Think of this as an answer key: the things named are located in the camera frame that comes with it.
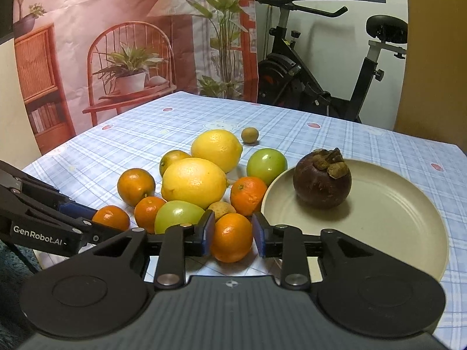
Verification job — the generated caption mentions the yellow-green citrus fruit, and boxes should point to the yellow-green citrus fruit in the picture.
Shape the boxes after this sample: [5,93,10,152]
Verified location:
[159,150,193,177]

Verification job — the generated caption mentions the round green fruit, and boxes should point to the round green fruit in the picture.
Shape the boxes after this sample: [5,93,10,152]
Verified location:
[154,200,205,235]
[246,148,288,187]

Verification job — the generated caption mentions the black exercise bike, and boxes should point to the black exercise bike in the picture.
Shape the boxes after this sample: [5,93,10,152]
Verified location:
[255,0,409,125]

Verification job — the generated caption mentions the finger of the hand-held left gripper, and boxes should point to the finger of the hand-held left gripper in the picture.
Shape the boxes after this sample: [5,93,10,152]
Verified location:
[0,160,97,221]
[0,185,123,244]

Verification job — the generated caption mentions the yellow lemon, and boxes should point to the yellow lemon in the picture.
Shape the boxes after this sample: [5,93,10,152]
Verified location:
[190,129,243,174]
[161,157,229,211]

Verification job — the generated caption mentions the beige round plate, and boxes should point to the beige round plate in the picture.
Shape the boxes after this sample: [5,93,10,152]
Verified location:
[260,159,449,281]

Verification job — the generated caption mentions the printed room scene backdrop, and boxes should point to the printed room scene backdrop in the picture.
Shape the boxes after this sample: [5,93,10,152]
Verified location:
[13,0,259,155]

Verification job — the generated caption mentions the brown wooden board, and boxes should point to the brown wooden board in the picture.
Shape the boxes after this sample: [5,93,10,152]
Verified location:
[393,0,467,147]

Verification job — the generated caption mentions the small orange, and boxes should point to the small orange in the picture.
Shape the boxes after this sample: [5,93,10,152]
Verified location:
[117,168,156,207]
[134,196,167,235]
[230,176,269,217]
[211,212,254,263]
[91,205,131,232]

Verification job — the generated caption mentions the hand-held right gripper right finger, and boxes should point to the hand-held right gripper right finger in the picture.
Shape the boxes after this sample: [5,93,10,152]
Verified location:
[252,212,380,290]

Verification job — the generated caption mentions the small tan fruit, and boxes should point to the small tan fruit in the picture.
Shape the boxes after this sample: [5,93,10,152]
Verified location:
[207,201,237,221]

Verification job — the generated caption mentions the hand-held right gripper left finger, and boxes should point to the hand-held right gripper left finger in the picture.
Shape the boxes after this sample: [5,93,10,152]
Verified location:
[93,209,216,290]

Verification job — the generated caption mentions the blue checked tablecloth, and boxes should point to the blue checked tablecloth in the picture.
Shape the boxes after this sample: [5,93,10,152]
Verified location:
[22,90,467,340]

